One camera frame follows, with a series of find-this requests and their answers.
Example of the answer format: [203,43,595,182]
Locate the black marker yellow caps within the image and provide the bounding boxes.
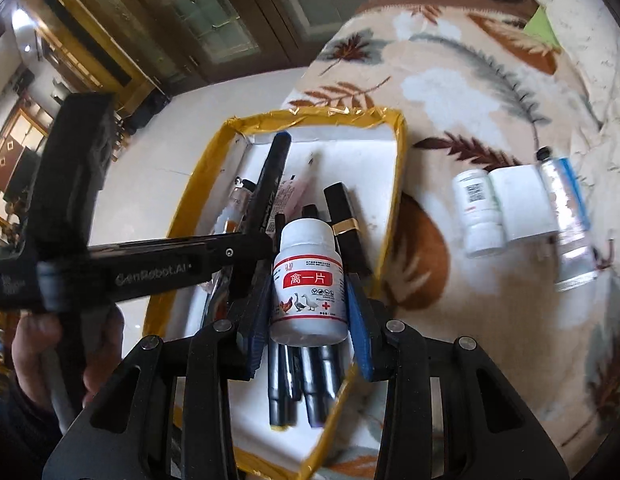
[267,339,290,431]

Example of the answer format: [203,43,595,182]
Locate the thin black pen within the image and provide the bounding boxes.
[283,346,302,402]

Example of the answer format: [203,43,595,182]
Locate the black marker purple caps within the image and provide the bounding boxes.
[301,344,343,428]

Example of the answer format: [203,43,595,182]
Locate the white pill bottle red label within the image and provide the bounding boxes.
[270,218,348,348]

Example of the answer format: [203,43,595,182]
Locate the silver hand cream tube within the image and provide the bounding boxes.
[535,146,598,292]

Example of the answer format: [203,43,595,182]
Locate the pink white cream tube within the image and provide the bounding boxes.
[272,154,317,220]

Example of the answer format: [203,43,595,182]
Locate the black gold lipstick tube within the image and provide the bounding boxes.
[324,182,372,278]

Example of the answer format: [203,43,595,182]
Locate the long black pen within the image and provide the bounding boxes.
[301,204,321,220]

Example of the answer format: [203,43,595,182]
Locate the blue battery pack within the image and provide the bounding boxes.
[558,157,590,231]

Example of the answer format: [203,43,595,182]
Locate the person's left hand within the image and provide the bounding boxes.
[12,307,124,412]

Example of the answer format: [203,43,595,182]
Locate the white USB charger block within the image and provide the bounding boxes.
[488,165,558,244]

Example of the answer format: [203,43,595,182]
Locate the wooden glass wardrobe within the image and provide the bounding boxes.
[18,0,367,117]

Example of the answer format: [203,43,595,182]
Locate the white foam box yellow tape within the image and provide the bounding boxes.
[143,107,407,479]

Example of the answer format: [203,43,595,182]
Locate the leaf pattern fleece blanket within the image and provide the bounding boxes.
[285,0,620,479]

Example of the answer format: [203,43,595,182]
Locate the cream leaf print duvet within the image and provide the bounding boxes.
[526,0,620,212]

